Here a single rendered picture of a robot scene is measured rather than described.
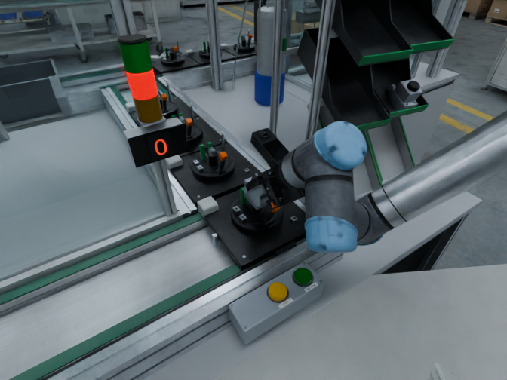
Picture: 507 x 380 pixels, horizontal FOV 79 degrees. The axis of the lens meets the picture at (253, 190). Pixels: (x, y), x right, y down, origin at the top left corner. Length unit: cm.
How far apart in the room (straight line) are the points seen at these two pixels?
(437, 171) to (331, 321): 43
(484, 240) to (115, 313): 227
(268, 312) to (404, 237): 52
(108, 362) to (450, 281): 82
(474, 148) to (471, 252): 188
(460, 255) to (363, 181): 151
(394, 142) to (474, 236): 159
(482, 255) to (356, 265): 160
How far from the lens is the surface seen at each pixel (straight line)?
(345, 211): 46
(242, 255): 75
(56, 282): 87
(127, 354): 69
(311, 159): 48
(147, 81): 64
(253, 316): 68
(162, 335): 68
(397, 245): 100
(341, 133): 47
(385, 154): 102
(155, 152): 70
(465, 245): 245
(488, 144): 56
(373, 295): 87
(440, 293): 95
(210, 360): 75
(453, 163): 56
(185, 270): 81
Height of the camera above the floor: 156
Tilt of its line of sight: 40 degrees down
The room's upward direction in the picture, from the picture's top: straight up
